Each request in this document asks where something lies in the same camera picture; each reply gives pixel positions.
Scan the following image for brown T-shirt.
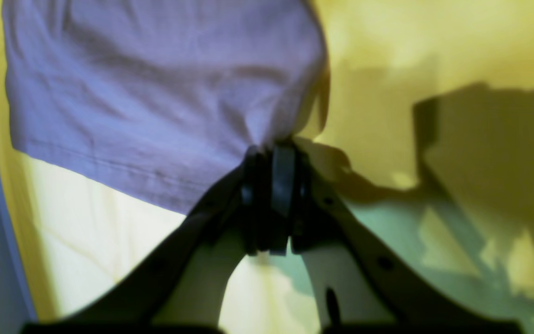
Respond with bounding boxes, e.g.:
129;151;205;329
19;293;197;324
2;0;325;213

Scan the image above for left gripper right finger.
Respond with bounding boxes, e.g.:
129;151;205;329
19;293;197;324
272;143;521;334

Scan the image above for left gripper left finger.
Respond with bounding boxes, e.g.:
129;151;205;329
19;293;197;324
22;147;266;334

